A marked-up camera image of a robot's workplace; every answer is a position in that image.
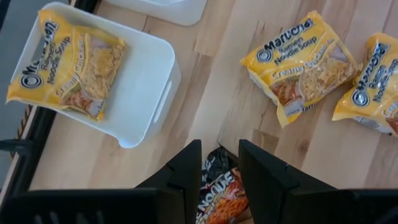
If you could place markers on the black fire noodle pack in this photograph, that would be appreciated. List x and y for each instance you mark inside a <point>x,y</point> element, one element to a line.
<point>222,193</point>

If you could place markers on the black aluminium table frame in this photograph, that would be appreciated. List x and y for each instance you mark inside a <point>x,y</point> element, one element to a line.
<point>40,140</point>

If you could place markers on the white plastic bin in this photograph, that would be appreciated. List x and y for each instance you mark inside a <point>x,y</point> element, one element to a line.
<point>168,11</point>
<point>146,93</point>

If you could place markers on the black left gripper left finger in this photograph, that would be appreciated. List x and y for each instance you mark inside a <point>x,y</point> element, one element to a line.
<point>183,174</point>

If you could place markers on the yellow Maruchan creamy chicken pack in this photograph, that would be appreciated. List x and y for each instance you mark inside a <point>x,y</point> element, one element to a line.
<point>370,84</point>
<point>62,62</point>
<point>295,62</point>

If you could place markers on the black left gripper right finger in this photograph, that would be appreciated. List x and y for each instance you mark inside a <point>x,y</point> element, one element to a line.
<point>264,180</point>

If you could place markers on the black hazard-striped floor mat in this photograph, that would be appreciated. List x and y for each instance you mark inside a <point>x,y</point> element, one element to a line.
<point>23,124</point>

